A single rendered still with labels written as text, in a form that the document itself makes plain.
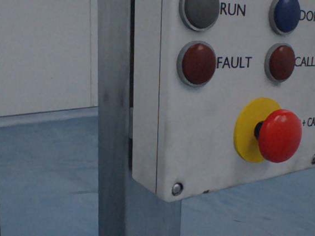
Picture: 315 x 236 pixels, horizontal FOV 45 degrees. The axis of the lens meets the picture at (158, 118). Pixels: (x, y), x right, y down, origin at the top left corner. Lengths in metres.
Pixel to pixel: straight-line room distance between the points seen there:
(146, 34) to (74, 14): 4.23
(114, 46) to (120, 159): 0.09
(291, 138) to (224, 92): 0.06
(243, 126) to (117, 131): 0.10
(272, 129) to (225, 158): 0.04
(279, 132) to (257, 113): 0.03
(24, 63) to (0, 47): 0.29
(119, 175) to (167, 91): 0.11
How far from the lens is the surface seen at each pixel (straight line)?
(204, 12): 0.25
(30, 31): 4.28
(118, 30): 0.31
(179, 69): 0.24
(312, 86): 0.35
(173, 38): 0.24
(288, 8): 0.30
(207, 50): 0.25
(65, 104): 4.51
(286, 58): 0.30
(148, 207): 0.34
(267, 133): 0.28
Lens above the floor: 0.95
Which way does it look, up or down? 12 degrees down
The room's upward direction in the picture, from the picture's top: 2 degrees clockwise
